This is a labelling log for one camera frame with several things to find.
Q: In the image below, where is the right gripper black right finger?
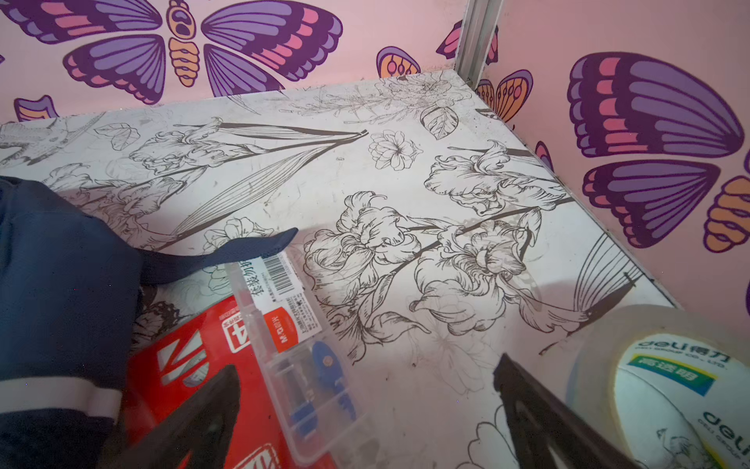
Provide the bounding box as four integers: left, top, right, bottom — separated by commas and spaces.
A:
493, 354, 638, 468

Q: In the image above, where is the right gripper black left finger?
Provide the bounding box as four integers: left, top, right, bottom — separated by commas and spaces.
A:
111, 365, 241, 468

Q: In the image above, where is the red paper pack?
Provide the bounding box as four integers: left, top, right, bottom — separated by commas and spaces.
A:
123, 298, 298, 468

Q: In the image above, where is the clear plastic stationery case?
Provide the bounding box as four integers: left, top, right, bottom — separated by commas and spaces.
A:
226, 252, 388, 468

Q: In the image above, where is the clear packing tape roll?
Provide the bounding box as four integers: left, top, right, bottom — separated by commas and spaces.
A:
566, 306, 749, 468

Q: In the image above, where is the navy blue student backpack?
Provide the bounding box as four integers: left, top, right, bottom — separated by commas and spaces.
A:
1, 177, 296, 468

